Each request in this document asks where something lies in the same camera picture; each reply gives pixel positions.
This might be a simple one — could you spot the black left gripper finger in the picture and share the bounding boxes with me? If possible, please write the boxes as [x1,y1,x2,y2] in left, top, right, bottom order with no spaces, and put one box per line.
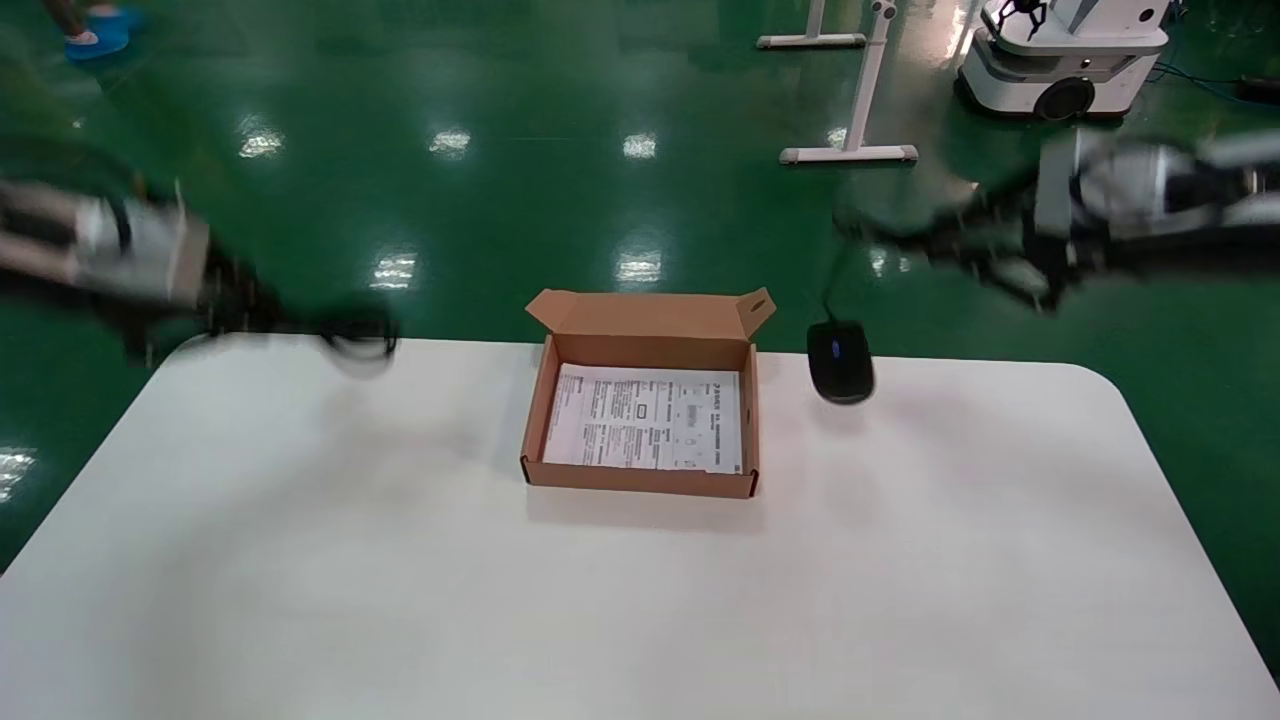
[275,300,396,336]
[275,325,401,366]

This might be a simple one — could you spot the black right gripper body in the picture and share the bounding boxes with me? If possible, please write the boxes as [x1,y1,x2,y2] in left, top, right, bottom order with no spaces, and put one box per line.
[953,185,1083,296]

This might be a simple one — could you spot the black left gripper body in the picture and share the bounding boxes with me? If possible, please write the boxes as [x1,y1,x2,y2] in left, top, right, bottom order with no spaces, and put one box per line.
[185,255,301,343]

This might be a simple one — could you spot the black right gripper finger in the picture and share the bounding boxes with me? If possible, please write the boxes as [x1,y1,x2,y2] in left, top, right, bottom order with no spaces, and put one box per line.
[850,228,1001,273]
[835,190,976,237]

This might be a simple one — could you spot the thin black mouse cable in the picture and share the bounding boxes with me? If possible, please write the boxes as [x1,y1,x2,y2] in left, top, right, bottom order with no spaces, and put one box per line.
[820,240,853,326]

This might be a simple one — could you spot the black computer mouse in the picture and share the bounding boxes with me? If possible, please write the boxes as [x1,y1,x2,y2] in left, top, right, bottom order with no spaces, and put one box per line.
[806,319,877,406]

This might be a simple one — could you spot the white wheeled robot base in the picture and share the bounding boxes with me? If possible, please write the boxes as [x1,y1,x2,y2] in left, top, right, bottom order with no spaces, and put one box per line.
[955,0,1171,123]

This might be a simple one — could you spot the brown cardboard box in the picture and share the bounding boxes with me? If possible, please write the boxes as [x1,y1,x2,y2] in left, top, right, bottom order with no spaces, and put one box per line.
[520,288,777,500]

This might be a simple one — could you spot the white metal stand legs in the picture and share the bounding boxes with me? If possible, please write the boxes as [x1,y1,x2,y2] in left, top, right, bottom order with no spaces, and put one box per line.
[778,0,919,167]

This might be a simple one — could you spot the white stand with short foot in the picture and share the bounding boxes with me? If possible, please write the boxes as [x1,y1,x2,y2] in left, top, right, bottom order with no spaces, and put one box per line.
[755,0,867,50]

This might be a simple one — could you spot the black gripper of white robot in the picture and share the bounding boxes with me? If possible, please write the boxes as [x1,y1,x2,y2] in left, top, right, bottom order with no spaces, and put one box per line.
[998,0,1047,42]

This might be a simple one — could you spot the blue shoe cover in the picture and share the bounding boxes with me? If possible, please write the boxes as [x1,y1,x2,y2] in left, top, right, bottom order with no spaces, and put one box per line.
[63,5,144,62]

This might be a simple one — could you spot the printed white paper sheet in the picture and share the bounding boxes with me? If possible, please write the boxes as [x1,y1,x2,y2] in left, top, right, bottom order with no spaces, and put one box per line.
[542,364,743,476]

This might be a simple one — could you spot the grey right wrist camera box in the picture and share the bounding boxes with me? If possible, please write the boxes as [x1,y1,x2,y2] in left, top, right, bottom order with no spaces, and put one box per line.
[1032,132,1086,241]

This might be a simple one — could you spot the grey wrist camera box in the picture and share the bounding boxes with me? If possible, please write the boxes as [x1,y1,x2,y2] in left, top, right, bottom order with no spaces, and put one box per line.
[1032,132,1086,241]
[75,190,213,304]

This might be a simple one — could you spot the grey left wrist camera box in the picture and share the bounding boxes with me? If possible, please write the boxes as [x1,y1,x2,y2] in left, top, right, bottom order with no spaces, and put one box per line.
[75,190,213,304]

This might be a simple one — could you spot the blue floor cable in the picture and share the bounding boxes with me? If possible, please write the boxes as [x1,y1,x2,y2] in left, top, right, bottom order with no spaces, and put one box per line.
[1150,55,1246,102]

